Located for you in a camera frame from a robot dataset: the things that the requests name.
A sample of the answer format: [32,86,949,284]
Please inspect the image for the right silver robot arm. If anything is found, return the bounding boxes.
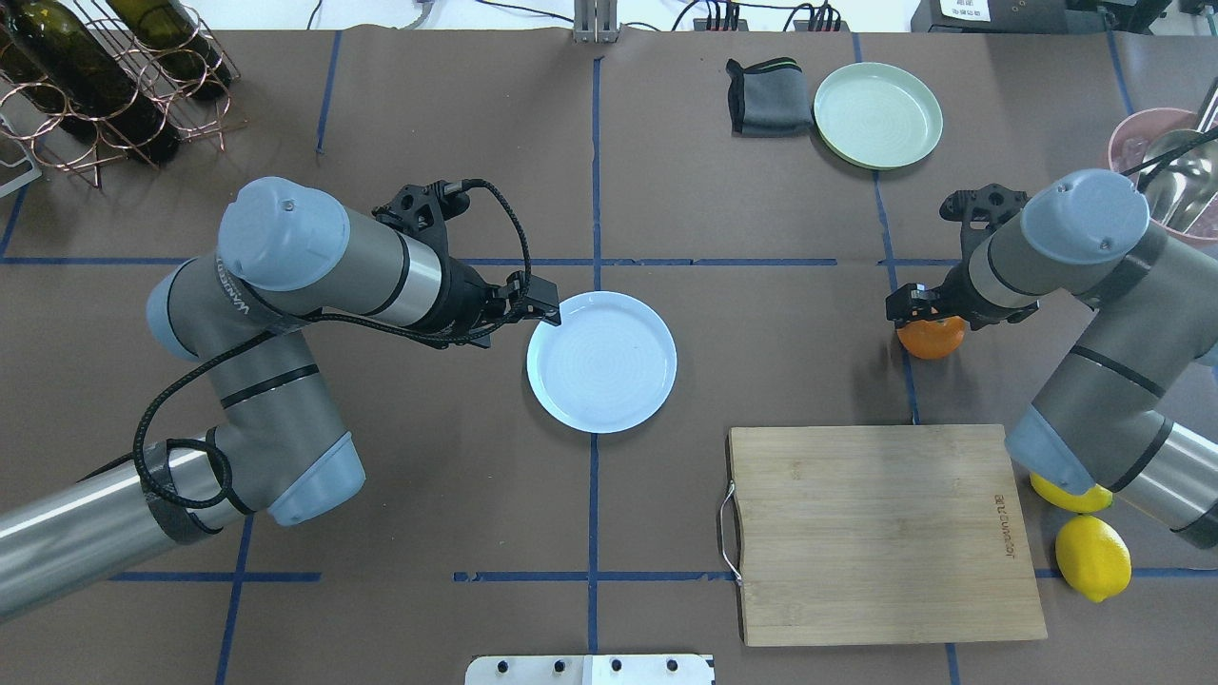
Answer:
[885,168,1217,550]

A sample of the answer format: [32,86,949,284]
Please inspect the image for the light green plate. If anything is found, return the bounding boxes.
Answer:
[812,62,945,169]

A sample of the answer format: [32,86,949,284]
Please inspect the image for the grey folded cloth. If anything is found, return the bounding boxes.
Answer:
[726,57,814,138]

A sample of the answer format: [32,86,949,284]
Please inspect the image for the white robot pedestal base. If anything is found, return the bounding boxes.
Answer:
[464,655,717,684]

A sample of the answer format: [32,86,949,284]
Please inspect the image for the copper wire bottle rack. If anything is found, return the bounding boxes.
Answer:
[2,1,248,186]

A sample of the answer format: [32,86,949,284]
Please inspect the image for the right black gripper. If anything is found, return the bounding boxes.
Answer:
[885,257,1038,329]

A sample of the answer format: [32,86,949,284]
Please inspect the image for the pink bowl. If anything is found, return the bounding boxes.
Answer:
[1101,108,1217,258]

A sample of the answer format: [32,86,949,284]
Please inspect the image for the yellow lemon outer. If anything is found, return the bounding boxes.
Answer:
[1054,516,1132,603]

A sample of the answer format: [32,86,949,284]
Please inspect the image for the dark wine bottle front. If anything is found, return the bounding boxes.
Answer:
[2,1,180,165]

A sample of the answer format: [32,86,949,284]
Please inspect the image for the orange fruit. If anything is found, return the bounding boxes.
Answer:
[896,317,967,361]

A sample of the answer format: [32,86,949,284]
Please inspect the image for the aluminium frame post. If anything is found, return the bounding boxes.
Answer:
[572,0,620,44]

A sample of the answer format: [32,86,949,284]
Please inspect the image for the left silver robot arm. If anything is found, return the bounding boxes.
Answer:
[1,177,560,620]

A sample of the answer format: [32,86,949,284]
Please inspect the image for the bamboo cutting board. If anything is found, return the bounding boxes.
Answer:
[727,424,1047,648]

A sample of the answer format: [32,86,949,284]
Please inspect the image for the dark wine bottle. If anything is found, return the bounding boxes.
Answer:
[2,1,180,165]
[108,1,231,104]

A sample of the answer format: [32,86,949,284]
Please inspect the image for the light blue plate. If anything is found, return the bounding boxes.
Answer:
[525,291,678,434]

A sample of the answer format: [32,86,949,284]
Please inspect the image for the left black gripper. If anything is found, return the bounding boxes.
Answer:
[423,257,561,349]

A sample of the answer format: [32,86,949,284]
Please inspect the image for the dark wine bottle rear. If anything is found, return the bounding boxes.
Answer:
[108,1,231,104]

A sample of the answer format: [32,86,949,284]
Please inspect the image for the yellow lemon near board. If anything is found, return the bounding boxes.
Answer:
[1030,473,1114,516]

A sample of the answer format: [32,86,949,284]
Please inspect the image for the metal scoop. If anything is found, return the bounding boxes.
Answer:
[1138,82,1217,233]

